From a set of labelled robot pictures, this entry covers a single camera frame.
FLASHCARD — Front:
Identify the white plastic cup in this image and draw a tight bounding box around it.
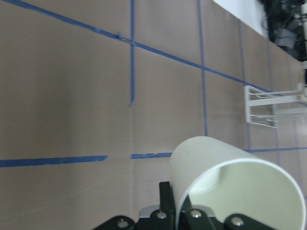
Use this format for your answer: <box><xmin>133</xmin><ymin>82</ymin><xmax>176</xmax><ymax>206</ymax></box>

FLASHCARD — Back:
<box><xmin>169</xmin><ymin>136</ymin><xmax>306</xmax><ymax>230</ymax></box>

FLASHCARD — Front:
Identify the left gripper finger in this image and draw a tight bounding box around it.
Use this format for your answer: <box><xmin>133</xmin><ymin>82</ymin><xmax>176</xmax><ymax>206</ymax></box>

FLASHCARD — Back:
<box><xmin>159</xmin><ymin>182</ymin><xmax>176</xmax><ymax>230</ymax></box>

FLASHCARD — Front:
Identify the white wire cup rack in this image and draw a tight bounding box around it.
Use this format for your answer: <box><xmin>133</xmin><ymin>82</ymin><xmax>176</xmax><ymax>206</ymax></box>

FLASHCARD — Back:
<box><xmin>244</xmin><ymin>83</ymin><xmax>307</xmax><ymax>128</ymax></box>

